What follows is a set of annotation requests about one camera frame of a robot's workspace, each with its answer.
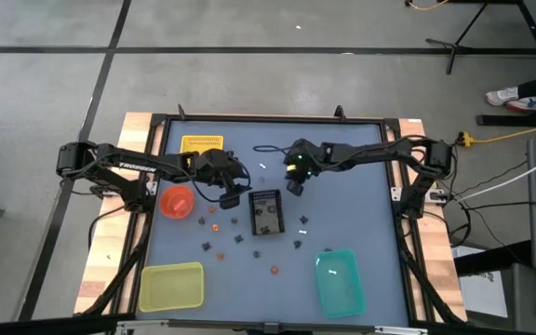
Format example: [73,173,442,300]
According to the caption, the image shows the person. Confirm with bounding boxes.
[485,55,536,114]

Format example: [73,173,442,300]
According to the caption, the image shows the grey storage box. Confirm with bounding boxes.
[453,272,511,327]

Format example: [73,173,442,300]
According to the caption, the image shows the black stand base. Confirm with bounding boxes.
[476,0,536,127]

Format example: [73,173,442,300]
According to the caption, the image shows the teal plastic bin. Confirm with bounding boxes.
[314,248,368,320]

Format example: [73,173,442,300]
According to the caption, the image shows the white cable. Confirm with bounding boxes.
[475,147,536,196]

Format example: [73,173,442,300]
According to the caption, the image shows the black power cable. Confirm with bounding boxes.
[453,198,536,211]

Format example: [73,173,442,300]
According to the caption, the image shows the black light stand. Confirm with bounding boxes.
[424,0,490,75]

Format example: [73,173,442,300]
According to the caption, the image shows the yellow slotted plastic basket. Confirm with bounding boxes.
[180,134,225,155]

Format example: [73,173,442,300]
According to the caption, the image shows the thin yellow floor cable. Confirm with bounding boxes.
[405,0,450,11]

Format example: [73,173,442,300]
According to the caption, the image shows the black slotted plastic basket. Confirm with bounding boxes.
[248,188,287,236]

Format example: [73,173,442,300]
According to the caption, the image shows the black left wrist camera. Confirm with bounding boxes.
[219,192,242,211]

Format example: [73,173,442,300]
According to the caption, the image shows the orange round plastic bowl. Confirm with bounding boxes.
[158,184,195,220]

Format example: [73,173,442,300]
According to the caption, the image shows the yellow-green translucent plastic bin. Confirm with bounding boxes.
[138,261,205,314]

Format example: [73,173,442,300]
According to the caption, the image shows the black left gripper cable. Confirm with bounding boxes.
[191,157,254,205]

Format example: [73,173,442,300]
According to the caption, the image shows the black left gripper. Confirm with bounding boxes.
[195,148,251,194]

